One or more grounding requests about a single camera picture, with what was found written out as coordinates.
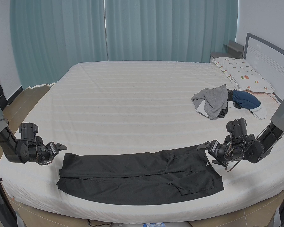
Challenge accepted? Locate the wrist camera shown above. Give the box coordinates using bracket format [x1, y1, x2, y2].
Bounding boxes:
[208, 140, 220, 155]
[47, 141, 60, 154]

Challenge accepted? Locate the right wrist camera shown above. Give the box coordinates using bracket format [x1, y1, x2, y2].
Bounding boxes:
[208, 140, 220, 155]

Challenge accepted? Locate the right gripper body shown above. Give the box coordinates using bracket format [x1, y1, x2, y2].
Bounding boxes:
[213, 143, 245, 167]

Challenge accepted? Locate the grey garment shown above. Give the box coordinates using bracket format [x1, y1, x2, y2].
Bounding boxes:
[191, 84, 229, 120]

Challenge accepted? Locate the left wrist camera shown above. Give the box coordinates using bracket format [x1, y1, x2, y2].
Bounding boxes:
[47, 141, 60, 154]

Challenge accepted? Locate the grey bedside table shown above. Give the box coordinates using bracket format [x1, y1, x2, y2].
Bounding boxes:
[210, 40, 245, 63]

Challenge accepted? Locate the white garment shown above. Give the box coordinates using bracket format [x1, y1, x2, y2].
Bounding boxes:
[250, 105, 267, 120]
[196, 103, 210, 118]

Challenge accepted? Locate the black garment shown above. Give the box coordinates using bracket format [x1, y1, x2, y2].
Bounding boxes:
[217, 89, 242, 118]

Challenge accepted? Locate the blue-green curtain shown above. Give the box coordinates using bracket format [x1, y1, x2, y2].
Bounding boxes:
[104, 0, 238, 63]
[10, 0, 107, 89]

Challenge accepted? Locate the black cable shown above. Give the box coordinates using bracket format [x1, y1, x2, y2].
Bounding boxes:
[86, 219, 114, 227]

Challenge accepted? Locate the dark blue garment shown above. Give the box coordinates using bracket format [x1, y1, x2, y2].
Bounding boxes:
[231, 90, 261, 110]

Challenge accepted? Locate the bed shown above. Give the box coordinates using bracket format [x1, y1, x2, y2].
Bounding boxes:
[0, 32, 284, 224]

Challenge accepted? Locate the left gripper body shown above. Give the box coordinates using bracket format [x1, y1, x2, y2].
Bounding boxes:
[28, 144, 58, 165]

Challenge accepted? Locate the black long-sleeved top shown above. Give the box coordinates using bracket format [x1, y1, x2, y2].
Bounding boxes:
[56, 144, 225, 205]

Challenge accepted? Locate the white printed pillow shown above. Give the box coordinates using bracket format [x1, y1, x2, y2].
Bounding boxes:
[213, 56, 275, 94]

